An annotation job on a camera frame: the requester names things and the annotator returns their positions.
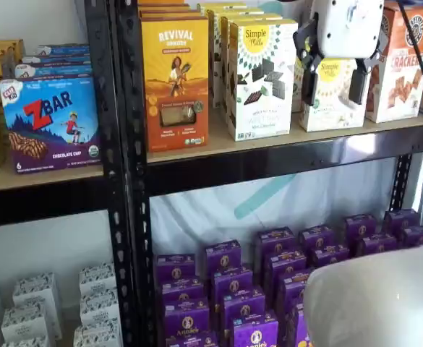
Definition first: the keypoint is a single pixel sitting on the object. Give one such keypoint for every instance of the tall Simple Mills mint box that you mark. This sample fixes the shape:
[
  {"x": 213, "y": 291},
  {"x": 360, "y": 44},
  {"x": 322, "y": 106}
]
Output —
[
  {"x": 225, "y": 54},
  {"x": 210, "y": 21},
  {"x": 265, "y": 115},
  {"x": 216, "y": 43}
]

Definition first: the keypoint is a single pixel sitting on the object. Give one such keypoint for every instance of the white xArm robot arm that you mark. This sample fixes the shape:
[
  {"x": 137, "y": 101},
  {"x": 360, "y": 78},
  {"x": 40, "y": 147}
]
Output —
[{"x": 377, "y": 300}]

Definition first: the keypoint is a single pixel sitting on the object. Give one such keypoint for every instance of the orange crackers box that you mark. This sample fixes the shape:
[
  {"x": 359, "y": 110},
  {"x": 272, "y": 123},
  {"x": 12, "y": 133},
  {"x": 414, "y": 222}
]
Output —
[{"x": 395, "y": 90}]

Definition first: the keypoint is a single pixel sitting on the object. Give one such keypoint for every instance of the blue ZBar chocolate chip box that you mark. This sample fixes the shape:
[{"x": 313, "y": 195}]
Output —
[
  {"x": 52, "y": 69},
  {"x": 55, "y": 59},
  {"x": 52, "y": 126},
  {"x": 64, "y": 49}
]

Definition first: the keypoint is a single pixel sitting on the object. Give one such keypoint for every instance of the black metal shelf rack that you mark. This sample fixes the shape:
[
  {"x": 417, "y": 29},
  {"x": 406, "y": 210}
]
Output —
[
  {"x": 99, "y": 108},
  {"x": 131, "y": 108}
]

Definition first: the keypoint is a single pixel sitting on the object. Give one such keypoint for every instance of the wooden shelf board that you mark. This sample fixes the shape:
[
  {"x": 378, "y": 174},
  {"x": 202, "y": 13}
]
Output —
[
  {"x": 254, "y": 144},
  {"x": 34, "y": 179}
]

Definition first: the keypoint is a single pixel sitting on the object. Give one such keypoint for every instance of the small white Simple Mills box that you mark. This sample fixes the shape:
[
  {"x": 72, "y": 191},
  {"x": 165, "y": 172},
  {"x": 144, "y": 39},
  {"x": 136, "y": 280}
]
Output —
[
  {"x": 297, "y": 90},
  {"x": 336, "y": 112}
]

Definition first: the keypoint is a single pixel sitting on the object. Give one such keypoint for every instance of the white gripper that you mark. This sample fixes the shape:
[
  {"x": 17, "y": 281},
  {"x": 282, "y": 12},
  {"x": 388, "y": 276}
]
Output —
[{"x": 348, "y": 29}]

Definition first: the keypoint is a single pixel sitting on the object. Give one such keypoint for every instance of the orange Revival snack box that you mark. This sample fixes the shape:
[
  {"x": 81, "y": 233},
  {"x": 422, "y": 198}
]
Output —
[
  {"x": 162, "y": 7},
  {"x": 167, "y": 13},
  {"x": 176, "y": 90}
]

